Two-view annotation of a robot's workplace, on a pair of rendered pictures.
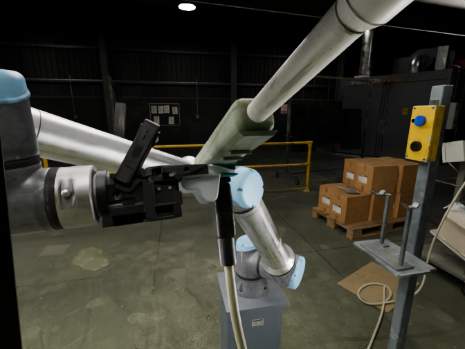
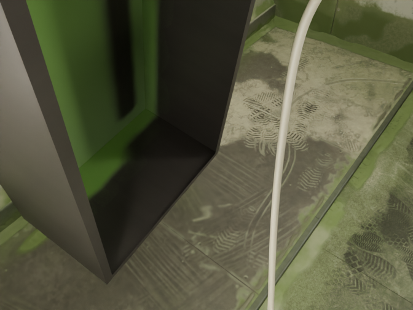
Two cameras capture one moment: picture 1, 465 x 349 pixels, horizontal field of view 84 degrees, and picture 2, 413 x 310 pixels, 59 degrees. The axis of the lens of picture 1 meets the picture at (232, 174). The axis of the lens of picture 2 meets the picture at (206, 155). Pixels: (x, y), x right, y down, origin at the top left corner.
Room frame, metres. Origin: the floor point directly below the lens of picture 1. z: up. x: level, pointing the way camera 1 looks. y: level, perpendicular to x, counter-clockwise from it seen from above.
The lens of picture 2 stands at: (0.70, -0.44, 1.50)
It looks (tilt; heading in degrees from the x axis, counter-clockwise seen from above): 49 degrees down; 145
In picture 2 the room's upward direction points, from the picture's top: 5 degrees counter-clockwise
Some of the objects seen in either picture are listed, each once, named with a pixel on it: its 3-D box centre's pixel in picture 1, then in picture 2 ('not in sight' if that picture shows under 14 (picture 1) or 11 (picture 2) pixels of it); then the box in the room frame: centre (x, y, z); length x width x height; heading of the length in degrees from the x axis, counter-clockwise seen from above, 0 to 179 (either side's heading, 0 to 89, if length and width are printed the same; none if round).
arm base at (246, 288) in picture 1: (250, 278); not in sight; (1.17, -0.09, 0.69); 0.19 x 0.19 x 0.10
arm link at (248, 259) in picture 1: (252, 254); not in sight; (1.16, -0.10, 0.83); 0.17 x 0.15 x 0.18; 54
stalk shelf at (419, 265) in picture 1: (391, 255); not in sight; (1.22, -0.84, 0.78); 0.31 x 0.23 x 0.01; 12
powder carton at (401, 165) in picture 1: (402, 175); not in sight; (3.40, -2.31, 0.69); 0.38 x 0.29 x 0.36; 108
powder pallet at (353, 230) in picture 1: (364, 216); not in sight; (3.45, -1.90, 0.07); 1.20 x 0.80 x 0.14; 109
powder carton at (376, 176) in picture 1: (376, 176); not in sight; (3.32, -1.91, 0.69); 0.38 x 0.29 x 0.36; 104
